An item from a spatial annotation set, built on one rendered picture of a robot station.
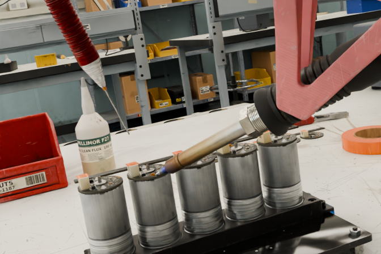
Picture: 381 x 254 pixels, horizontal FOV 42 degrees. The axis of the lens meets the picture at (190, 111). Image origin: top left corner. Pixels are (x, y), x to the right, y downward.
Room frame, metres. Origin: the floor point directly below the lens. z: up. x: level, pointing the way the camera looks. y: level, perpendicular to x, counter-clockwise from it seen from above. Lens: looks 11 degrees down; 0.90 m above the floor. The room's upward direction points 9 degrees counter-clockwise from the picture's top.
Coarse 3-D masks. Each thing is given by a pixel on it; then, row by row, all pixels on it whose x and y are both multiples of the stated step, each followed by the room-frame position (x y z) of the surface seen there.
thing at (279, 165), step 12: (288, 144) 0.29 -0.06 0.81; (264, 156) 0.29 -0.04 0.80; (276, 156) 0.29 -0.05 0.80; (288, 156) 0.29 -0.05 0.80; (264, 168) 0.30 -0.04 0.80; (276, 168) 0.29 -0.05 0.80; (288, 168) 0.29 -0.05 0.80; (264, 180) 0.30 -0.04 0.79; (276, 180) 0.29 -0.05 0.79; (288, 180) 0.29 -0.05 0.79; (300, 180) 0.30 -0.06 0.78; (264, 192) 0.30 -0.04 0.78; (276, 192) 0.29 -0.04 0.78; (288, 192) 0.29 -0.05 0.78; (300, 192) 0.29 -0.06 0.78; (276, 204) 0.29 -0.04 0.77; (288, 204) 0.29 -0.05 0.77
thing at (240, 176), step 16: (224, 160) 0.28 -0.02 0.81; (240, 160) 0.28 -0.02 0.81; (256, 160) 0.29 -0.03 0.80; (224, 176) 0.29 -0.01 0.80; (240, 176) 0.28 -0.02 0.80; (256, 176) 0.28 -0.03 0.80; (224, 192) 0.29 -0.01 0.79; (240, 192) 0.28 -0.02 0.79; (256, 192) 0.28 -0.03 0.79; (240, 208) 0.28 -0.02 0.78; (256, 208) 0.28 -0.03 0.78
